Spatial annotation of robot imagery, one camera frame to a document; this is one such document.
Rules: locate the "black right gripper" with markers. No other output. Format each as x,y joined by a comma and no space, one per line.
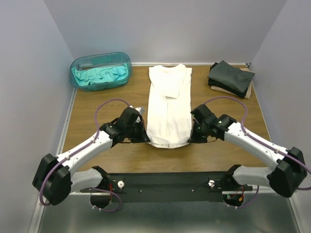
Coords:
193,138

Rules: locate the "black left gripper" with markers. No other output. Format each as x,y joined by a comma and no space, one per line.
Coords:
143,136

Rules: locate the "white printed t shirt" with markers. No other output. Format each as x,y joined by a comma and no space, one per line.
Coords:
169,120

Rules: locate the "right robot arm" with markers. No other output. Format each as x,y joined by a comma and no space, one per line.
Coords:
284,171

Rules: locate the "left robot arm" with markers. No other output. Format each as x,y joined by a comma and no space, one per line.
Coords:
58,176

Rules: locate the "folded grey-green t shirt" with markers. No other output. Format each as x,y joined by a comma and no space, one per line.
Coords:
229,78

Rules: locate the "teal t shirt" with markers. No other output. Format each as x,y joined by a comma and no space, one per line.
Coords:
100,75

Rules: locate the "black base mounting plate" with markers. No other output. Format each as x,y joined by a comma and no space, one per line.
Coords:
164,187

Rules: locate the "teal plastic bin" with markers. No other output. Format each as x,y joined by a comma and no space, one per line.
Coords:
101,60

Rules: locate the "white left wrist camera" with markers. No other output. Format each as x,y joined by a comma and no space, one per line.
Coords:
141,110

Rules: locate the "aluminium frame rail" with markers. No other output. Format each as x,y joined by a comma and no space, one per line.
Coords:
37,216

